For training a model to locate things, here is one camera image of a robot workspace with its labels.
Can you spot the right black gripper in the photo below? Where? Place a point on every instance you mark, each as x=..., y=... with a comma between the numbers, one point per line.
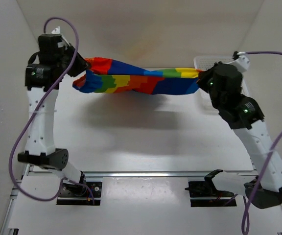
x=203, y=77

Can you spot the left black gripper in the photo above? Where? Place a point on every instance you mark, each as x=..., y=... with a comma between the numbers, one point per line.
x=82, y=65

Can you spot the rainbow striped shorts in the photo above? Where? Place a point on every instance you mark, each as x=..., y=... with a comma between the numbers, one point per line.
x=110, y=76

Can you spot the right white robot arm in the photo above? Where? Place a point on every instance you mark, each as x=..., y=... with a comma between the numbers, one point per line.
x=243, y=115

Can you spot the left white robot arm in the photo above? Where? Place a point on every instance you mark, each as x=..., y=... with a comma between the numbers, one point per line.
x=55, y=58

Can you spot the white plastic basket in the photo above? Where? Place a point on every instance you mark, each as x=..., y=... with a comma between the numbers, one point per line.
x=205, y=65

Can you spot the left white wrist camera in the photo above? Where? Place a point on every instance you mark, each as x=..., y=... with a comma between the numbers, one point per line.
x=62, y=40

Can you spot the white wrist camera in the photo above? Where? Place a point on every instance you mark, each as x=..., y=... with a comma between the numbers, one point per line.
x=62, y=40
x=240, y=61

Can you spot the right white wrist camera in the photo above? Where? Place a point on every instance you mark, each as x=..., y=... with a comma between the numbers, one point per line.
x=240, y=61

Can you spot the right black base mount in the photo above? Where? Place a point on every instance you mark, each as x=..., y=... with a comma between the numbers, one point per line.
x=202, y=196

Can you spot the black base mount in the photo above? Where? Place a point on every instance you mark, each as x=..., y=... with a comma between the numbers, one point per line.
x=74, y=195
x=202, y=196

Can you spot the aluminium table rail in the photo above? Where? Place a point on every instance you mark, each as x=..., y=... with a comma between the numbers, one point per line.
x=145, y=174

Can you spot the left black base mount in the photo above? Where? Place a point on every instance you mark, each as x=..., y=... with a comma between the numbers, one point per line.
x=74, y=195

